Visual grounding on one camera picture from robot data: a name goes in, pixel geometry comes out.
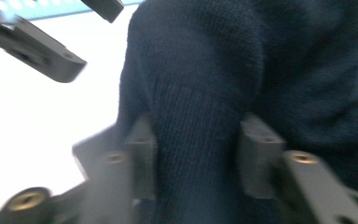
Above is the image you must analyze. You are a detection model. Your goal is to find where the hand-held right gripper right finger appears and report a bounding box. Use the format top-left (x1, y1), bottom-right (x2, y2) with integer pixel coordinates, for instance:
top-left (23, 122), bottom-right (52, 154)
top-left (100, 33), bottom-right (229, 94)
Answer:
top-left (239, 113), bottom-right (287, 199)

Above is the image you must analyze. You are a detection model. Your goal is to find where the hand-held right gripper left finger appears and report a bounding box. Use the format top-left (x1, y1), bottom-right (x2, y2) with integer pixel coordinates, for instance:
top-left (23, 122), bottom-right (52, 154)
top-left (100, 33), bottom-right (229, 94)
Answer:
top-left (125, 115), bottom-right (158, 201)

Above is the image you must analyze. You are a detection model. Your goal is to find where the light blue plastic basket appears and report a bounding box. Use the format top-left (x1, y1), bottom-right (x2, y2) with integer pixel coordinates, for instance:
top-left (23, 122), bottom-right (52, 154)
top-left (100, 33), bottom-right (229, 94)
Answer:
top-left (0, 0), bottom-right (145, 21)

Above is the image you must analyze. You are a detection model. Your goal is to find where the dark knit vest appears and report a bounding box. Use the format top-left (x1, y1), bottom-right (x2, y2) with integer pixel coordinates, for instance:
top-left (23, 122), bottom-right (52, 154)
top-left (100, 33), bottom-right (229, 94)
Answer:
top-left (117, 0), bottom-right (358, 224)

